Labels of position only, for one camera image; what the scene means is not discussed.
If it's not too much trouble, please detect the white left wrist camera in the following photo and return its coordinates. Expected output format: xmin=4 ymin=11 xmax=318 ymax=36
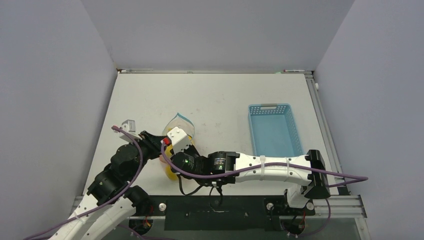
xmin=120 ymin=119 xmax=137 ymax=134

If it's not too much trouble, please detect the aluminium front frame rail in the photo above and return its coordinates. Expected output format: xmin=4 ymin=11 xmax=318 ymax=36
xmin=67 ymin=195 xmax=367 ymax=220

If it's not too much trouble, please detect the yellow lemon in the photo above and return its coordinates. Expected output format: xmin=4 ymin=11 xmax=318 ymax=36
xmin=165 ymin=145 xmax=178 ymax=181

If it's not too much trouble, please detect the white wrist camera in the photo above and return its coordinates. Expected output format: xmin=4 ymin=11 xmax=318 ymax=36
xmin=120 ymin=119 xmax=137 ymax=134
xmin=166 ymin=126 xmax=192 ymax=154

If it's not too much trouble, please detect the clear zip top bag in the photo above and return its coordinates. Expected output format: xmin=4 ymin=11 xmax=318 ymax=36
xmin=158 ymin=112 xmax=196 ymax=181

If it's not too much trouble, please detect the purple cable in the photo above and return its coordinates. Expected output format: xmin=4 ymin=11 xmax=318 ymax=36
xmin=23 ymin=125 xmax=144 ymax=240
xmin=160 ymin=139 xmax=369 ymax=239

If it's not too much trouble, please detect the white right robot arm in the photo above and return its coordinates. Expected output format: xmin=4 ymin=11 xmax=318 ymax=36
xmin=169 ymin=146 xmax=331 ymax=214

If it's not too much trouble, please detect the aluminium right frame rail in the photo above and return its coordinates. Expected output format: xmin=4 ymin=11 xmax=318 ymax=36
xmin=304 ymin=71 xmax=340 ymax=164

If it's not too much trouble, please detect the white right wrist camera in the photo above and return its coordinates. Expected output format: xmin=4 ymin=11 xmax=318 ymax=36
xmin=166 ymin=126 xmax=192 ymax=154

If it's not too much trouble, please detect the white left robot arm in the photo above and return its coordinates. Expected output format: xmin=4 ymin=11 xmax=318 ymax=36
xmin=50 ymin=128 xmax=164 ymax=240

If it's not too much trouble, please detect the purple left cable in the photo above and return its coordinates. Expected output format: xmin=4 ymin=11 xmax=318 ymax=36
xmin=23 ymin=125 xmax=144 ymax=240

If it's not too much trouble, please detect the aluminium frame rail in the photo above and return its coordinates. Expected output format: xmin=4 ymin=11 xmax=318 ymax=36
xmin=304 ymin=71 xmax=340 ymax=164
xmin=67 ymin=195 xmax=367 ymax=220

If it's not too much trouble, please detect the light blue plastic basket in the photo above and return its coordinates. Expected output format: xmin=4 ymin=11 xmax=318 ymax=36
xmin=248 ymin=103 xmax=305 ymax=158

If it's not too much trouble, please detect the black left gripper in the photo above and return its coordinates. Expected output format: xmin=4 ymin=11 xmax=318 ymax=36
xmin=127 ymin=130 xmax=167 ymax=182

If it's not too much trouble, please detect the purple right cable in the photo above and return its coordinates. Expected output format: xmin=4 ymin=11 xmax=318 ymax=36
xmin=160 ymin=139 xmax=369 ymax=239

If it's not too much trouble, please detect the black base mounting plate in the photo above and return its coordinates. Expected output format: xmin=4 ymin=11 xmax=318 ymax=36
xmin=126 ymin=195 xmax=316 ymax=234

